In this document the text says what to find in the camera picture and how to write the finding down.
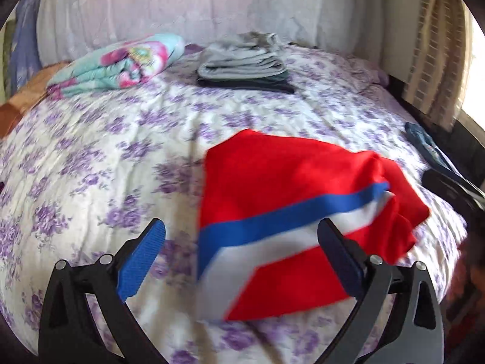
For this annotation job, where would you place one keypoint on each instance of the purple floral bedsheet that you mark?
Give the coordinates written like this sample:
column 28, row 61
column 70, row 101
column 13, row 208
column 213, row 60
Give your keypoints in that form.
column 94, row 159

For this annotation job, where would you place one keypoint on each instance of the window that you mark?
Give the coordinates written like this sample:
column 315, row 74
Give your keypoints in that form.
column 475, row 76

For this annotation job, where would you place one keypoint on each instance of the red pants with blue-white stripe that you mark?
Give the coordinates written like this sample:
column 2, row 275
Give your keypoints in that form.
column 265, row 167

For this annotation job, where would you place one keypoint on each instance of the folded grey pants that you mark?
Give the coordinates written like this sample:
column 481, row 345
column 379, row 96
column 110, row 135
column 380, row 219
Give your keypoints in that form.
column 242, row 58

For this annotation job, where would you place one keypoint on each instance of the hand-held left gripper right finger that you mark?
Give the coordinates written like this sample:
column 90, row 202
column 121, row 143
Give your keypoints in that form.
column 341, row 258

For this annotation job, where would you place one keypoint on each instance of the folded teal floral blanket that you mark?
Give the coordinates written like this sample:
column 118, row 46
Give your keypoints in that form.
column 113, row 68

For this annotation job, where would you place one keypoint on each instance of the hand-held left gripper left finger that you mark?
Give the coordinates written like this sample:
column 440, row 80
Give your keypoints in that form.
column 140, row 261

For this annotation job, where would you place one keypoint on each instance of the beige patterned curtain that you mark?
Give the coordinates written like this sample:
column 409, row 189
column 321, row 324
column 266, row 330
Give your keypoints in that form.
column 432, row 45

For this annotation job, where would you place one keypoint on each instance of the orange cloth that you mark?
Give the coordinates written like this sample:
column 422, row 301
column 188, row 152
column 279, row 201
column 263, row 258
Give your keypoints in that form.
column 22, row 102

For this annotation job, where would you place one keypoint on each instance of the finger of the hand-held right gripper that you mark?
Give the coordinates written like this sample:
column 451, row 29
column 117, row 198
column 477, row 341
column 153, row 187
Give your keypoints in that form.
column 451, row 187

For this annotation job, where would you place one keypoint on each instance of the dark bed frame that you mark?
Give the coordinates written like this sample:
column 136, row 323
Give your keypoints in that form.
column 447, row 136

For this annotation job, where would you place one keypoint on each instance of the blue floral cloth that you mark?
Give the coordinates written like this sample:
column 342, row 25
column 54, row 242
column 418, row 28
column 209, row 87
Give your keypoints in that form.
column 26, row 38

